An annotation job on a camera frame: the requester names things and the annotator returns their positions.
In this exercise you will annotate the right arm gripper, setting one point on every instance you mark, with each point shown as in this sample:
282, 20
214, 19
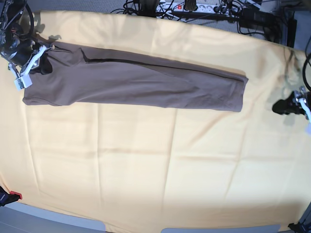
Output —
20, 53

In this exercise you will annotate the brown T-shirt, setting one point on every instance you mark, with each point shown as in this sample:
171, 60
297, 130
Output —
86, 74

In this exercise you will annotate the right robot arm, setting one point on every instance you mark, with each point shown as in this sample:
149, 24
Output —
12, 24

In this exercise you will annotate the black power adapter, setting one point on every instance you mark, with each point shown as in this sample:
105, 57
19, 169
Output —
251, 18

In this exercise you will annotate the black clamp right corner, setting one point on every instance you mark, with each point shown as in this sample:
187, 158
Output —
303, 226

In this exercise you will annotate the yellow table cloth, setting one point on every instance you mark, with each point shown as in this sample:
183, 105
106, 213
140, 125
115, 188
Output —
141, 169

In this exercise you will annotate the red black clamp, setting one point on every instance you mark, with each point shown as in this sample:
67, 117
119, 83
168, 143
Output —
7, 198

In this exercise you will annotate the white power strip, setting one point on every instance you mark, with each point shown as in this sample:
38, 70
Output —
181, 7

